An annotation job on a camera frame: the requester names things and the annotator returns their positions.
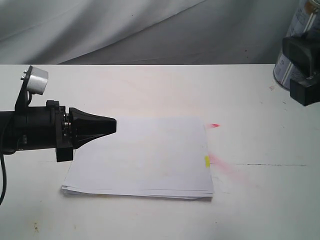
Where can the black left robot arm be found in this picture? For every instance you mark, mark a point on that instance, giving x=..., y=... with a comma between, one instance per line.
x=9, y=141

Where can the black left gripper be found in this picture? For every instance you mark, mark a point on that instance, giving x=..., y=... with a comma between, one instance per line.
x=47, y=127

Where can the grey backdrop cloth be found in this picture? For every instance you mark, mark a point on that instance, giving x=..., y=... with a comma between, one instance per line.
x=143, y=32

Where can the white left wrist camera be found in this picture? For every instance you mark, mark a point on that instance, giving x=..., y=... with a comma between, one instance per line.
x=36, y=80

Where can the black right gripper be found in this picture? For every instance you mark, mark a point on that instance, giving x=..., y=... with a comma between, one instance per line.
x=304, y=53

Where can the spray paint can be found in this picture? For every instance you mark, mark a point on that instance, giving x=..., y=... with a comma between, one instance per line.
x=305, y=20

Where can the white paper stack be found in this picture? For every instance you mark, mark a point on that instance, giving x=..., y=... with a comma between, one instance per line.
x=163, y=157

